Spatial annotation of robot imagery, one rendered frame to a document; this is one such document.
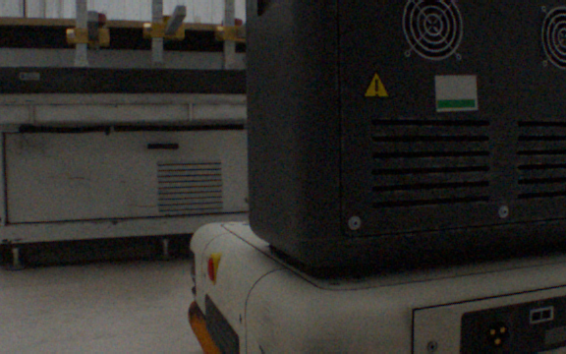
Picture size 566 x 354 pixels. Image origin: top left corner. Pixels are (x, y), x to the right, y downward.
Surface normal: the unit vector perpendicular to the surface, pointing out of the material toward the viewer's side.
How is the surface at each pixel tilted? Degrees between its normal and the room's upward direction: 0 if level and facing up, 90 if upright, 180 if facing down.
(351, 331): 62
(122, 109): 90
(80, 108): 90
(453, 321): 90
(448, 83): 90
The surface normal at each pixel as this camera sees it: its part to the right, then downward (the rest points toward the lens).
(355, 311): 0.19, -0.74
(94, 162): 0.33, 0.11
